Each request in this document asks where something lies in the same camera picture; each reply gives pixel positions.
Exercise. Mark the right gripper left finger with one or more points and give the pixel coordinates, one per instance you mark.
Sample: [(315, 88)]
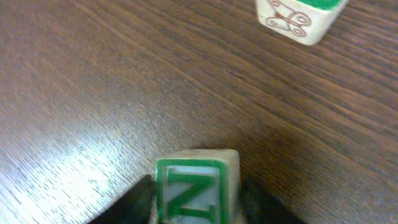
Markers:
[(134, 207)]

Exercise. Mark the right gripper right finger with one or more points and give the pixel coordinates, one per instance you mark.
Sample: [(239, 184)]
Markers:
[(261, 207)]

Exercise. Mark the green N block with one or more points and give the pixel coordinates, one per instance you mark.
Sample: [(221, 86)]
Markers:
[(198, 186)]

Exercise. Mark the green butterfly block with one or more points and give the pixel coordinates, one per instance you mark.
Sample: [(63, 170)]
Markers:
[(304, 21)]

